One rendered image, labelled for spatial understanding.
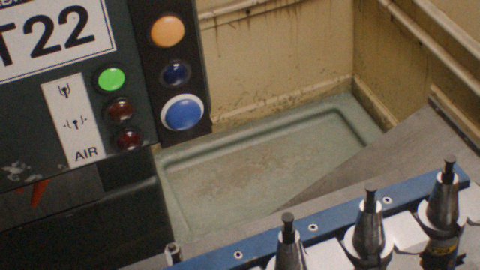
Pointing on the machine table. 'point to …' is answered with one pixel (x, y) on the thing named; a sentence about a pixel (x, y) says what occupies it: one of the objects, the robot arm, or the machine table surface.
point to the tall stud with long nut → (173, 253)
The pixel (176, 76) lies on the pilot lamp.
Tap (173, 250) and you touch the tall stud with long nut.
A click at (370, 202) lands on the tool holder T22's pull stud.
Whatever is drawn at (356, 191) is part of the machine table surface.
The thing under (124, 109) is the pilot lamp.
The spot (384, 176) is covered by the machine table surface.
